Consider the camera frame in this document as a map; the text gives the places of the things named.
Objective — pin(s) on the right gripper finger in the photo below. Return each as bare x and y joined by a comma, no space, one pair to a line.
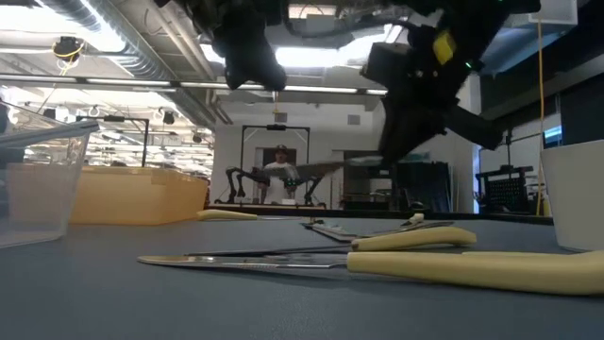
472,127
406,132

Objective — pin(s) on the gold fork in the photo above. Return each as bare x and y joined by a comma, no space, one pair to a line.
387,231

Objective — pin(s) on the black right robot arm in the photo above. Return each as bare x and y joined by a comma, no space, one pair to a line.
495,7

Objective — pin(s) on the background black robot arm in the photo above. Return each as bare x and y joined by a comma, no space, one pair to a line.
309,193
230,184

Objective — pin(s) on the black pole stand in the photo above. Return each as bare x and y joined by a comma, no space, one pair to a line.
508,146

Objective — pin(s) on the black curtain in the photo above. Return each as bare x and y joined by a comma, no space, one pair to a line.
424,189

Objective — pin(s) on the dark shelf unit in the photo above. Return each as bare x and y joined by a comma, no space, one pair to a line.
368,189

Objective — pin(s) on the black perforated rack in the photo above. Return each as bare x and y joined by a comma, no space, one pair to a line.
505,193

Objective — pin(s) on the blue lit screen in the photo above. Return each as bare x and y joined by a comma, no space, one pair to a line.
553,134

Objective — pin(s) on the long ceiling light strip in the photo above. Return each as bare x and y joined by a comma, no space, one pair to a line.
127,82

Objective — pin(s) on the white plastic bin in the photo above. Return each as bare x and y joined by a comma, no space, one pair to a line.
580,198

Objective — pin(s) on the person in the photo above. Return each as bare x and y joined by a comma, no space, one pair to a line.
278,189

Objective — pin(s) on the white ceiling unit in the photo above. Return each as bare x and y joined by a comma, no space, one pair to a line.
557,11

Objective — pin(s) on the orange plastic bin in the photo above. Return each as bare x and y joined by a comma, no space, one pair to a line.
141,198

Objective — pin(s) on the clear plastic bin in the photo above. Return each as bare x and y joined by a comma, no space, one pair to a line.
42,198

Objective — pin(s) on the blue-grey table mat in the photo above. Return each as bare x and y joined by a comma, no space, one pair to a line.
141,302

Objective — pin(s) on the grey wall box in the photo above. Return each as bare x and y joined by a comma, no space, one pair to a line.
354,119
280,118

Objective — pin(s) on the black table frame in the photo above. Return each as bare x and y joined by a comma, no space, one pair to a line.
472,215

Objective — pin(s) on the background black rig frame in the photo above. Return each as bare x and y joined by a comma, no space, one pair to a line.
145,141
276,127

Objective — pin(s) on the silver ceiling duct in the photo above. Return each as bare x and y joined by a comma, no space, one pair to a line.
132,56

